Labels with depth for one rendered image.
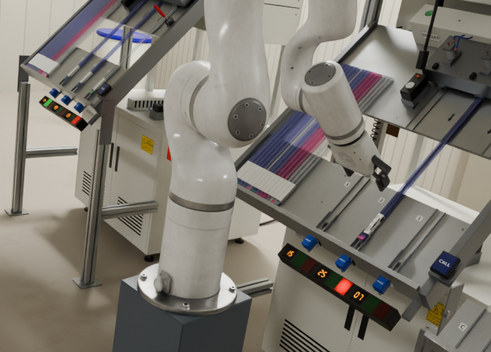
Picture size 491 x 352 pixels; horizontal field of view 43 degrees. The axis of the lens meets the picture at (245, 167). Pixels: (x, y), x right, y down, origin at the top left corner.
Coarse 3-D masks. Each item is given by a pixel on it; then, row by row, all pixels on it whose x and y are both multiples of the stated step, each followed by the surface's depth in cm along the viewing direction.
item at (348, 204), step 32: (320, 192) 160; (352, 192) 156; (384, 192) 152; (320, 224) 153; (352, 224) 150; (384, 224) 146; (416, 224) 143; (448, 224) 139; (384, 256) 140; (416, 256) 137
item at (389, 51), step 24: (360, 48) 192; (384, 48) 187; (408, 48) 183; (432, 48) 179; (384, 72) 180; (408, 72) 176; (384, 96) 174; (432, 96) 166; (456, 96) 163; (384, 120) 168; (408, 120) 164; (432, 120) 161; (456, 120) 158; (480, 120) 155; (456, 144) 153; (480, 144) 150
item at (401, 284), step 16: (240, 192) 171; (256, 208) 172; (272, 208) 161; (288, 224) 162; (304, 224) 153; (320, 240) 152; (336, 240) 146; (352, 256) 144; (368, 272) 144; (384, 272) 136; (400, 288) 136; (416, 288) 130
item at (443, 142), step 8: (472, 104) 158; (464, 112) 157; (472, 112) 157; (464, 120) 156; (456, 128) 155; (448, 136) 154; (440, 144) 154; (432, 152) 153; (424, 160) 152; (432, 160) 152; (424, 168) 151; (416, 176) 150; (408, 184) 149; (400, 192) 149; (392, 200) 148; (384, 208) 148; (384, 216) 147
